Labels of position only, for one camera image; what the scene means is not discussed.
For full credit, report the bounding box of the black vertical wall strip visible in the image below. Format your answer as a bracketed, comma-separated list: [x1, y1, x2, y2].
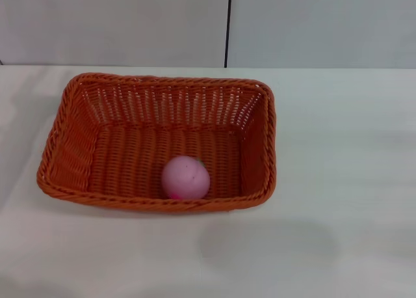
[224, 0, 233, 68]

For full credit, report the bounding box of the pink toy peach ball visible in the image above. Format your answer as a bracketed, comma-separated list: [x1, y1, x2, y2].
[161, 155, 211, 200]

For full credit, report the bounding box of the orange woven plastic basket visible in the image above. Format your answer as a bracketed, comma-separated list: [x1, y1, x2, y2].
[36, 72, 278, 215]

